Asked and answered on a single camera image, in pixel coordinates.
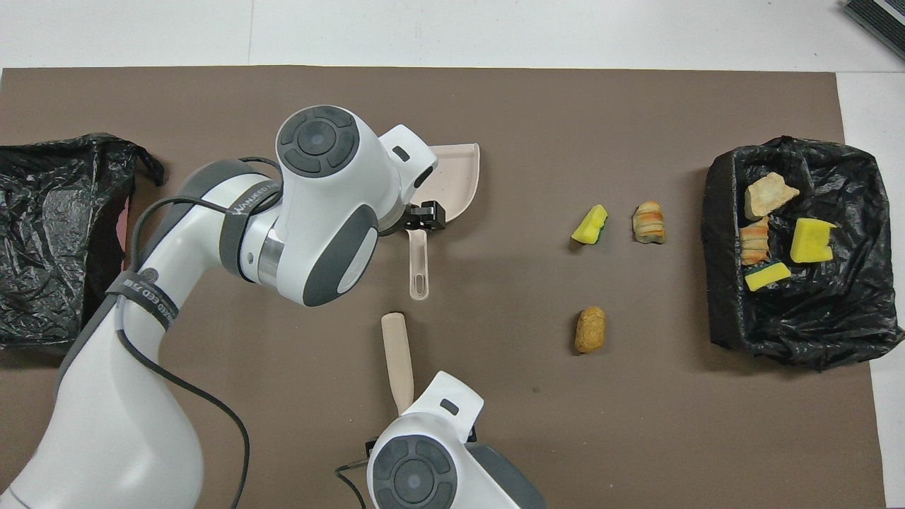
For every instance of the orange peanut-shaped sponge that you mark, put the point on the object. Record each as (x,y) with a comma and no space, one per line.
(590,329)

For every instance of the pink waste bin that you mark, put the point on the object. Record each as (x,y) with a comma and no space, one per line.
(125,219)

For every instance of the yellow sponge piece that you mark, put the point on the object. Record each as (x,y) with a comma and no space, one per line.
(809,242)
(767,276)

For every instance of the yellow green sponge wedge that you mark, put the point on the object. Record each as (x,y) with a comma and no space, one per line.
(589,227)

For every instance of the black trash bag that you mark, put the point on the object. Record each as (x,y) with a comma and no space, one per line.
(42,212)
(848,318)

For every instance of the dark ribbed panel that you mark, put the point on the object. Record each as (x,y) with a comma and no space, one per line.
(884,18)

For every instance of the beige hand brush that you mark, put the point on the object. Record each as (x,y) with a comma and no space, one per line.
(396,353)

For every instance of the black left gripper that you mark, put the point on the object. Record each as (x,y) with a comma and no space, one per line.
(428,215)

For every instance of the beige sponge chunk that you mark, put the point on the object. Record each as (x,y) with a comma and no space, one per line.
(754,242)
(767,196)

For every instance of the beige plastic dustpan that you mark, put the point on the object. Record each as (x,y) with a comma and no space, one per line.
(456,184)

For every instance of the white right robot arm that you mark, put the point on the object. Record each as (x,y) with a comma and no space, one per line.
(438,424)

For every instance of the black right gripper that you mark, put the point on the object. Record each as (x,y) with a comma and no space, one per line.
(370,447)

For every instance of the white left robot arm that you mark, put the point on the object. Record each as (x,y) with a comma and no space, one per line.
(325,212)

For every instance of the brown table mat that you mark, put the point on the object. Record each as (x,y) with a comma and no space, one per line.
(565,424)

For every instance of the orange striped foam piece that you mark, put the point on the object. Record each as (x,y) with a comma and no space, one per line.
(649,223)

